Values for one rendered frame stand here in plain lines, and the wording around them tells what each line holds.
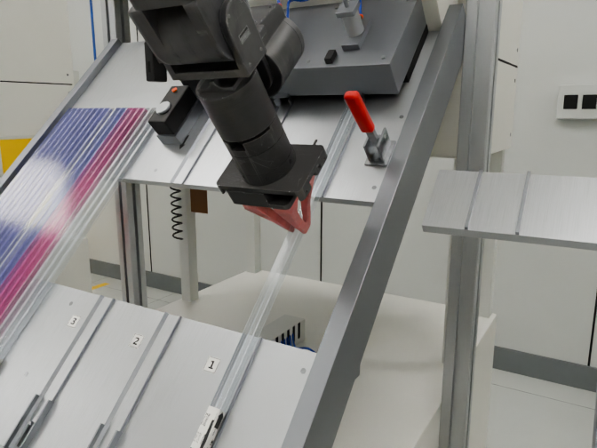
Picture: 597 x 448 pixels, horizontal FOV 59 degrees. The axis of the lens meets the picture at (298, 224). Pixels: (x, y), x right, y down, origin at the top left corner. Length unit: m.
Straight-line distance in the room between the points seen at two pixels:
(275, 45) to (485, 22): 0.37
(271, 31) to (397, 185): 0.21
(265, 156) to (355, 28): 0.26
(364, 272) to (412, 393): 0.44
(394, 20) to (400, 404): 0.58
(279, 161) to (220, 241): 2.49
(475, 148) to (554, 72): 1.46
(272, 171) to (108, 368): 0.29
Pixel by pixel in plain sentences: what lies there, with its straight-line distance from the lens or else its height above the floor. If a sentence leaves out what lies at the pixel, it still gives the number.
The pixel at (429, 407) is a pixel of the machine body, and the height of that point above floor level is 0.62.
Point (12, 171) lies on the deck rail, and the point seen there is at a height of 0.98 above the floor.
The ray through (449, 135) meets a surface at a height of 1.04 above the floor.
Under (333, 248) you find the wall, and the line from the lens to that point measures 2.58.
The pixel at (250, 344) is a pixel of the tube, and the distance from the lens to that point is 0.54.
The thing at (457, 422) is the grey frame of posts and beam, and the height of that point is 0.60.
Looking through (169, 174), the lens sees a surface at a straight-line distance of 0.78.
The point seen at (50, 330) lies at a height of 0.81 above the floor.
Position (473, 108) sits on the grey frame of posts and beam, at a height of 1.08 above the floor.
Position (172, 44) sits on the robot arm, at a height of 1.13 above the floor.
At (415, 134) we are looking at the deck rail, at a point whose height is 1.05.
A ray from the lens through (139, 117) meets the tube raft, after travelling 0.90.
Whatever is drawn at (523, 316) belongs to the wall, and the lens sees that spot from 2.39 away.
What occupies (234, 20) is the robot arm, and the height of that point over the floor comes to 1.15.
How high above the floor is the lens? 1.08
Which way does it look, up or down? 12 degrees down
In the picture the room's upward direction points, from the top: straight up
